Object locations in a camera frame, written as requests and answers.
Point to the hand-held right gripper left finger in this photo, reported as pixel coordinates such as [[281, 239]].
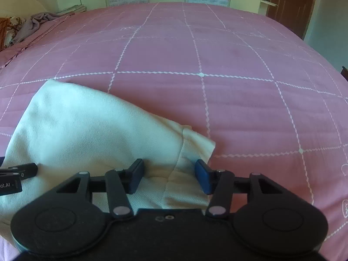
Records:
[[137, 174]]

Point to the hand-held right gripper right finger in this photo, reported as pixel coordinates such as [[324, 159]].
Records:
[[202, 174]]

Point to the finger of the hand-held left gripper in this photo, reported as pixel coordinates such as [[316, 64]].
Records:
[[28, 170]]

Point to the white pants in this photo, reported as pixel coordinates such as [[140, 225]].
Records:
[[81, 127]]

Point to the pink checked bedsheet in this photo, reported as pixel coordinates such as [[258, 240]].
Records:
[[217, 100]]

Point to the orange knitted cloth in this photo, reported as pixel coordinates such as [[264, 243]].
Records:
[[4, 27]]

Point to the grey crumpled cloth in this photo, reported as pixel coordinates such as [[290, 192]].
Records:
[[35, 21]]

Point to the folded pale cloth stack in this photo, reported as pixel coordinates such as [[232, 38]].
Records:
[[72, 9]]

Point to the brown wooden door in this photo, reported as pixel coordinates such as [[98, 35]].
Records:
[[293, 5]]

